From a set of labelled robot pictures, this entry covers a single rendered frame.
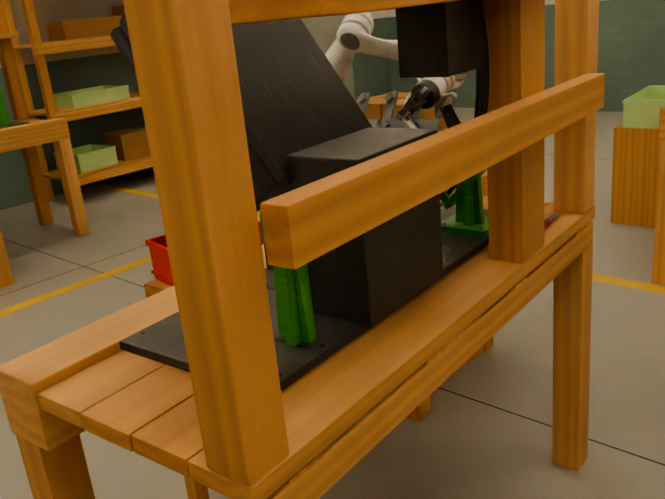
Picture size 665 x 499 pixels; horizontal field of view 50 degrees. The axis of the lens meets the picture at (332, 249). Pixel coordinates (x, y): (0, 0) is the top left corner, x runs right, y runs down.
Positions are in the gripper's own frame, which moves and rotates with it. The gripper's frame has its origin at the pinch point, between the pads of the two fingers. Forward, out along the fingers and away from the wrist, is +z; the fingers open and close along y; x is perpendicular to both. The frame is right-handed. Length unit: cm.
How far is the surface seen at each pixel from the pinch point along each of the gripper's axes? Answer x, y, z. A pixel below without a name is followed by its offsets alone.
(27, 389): -9, -18, 109
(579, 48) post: 22, 25, -39
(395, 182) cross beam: 17, 43, 64
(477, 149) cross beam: 22, 37, 37
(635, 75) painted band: 80, -283, -659
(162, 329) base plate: -1, -19, 81
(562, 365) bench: 86, -44, -15
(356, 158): 7, 28, 52
